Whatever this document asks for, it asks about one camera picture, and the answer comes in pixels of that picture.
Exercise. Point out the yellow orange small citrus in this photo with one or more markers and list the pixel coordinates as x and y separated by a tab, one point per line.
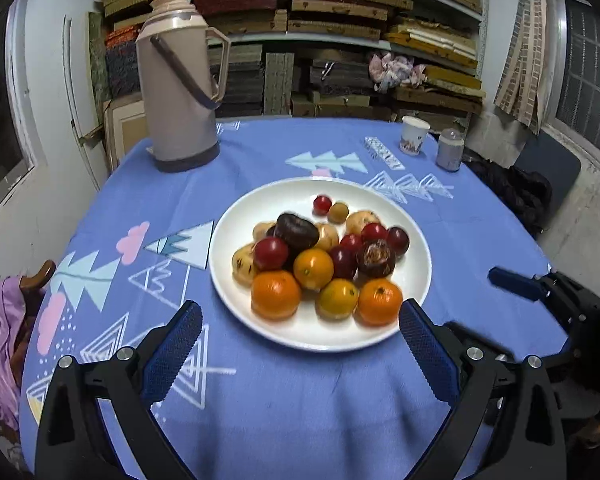
337	300

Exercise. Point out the dark brown passion fruit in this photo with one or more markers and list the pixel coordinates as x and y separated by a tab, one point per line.
376	259

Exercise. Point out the dark red plum back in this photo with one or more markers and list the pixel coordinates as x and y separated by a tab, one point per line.
398	240

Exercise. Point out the beige thermos jug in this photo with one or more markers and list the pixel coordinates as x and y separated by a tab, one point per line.
183	67

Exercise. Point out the dark red plum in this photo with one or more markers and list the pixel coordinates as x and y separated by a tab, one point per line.
398	240
344	263

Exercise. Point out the pink crumpled cloth on shelf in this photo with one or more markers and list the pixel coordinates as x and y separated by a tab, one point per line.
389	71

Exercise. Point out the left dark window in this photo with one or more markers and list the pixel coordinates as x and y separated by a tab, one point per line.
20	145

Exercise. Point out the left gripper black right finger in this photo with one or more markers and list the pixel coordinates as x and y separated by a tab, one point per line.
526	441

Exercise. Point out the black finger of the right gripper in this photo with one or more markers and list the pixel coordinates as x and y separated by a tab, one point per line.
470	351
568	301

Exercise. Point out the large yellow passion fruit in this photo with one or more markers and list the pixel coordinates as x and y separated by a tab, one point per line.
328	236

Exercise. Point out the wooden chair back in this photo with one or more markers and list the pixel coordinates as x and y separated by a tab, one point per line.
32	288

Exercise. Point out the red cherry tomato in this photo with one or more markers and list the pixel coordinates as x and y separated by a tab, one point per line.
322	205

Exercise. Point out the white paper cup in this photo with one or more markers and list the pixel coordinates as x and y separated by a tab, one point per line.
413	134

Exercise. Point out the red tomato edge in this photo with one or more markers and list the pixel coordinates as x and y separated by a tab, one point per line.
373	231

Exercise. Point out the purple cloth on chair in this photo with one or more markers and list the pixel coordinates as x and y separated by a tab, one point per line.
12	311

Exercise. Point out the yellow spotted fruit right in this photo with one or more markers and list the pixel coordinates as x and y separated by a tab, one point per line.
357	221

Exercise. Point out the hanging checkered cloth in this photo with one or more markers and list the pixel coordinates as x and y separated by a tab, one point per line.
519	89

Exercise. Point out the yellow spotted fruit back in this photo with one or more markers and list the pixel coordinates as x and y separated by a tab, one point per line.
262	230

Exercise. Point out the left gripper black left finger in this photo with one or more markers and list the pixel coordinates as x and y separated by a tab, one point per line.
73	441

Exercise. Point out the small tan round fruit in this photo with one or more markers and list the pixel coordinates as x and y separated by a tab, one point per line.
338	213

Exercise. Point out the metal storage shelf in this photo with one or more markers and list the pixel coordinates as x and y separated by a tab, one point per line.
304	58

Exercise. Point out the window with frame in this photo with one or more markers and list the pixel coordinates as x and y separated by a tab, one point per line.
574	107

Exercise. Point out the silver drink can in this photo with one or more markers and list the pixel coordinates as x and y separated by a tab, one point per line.
451	144

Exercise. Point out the dark purple passion fruit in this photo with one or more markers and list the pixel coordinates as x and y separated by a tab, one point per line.
298	233

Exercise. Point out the large orange tangerine left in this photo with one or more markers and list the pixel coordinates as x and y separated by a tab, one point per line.
275	295

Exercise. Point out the yellow spotted fruit front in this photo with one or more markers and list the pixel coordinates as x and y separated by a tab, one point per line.
243	268

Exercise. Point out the yellow spotted fruit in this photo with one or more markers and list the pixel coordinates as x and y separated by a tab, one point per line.
357	221
243	268
262	230

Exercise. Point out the dark blue chair seat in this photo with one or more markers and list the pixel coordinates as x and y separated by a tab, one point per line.
544	156

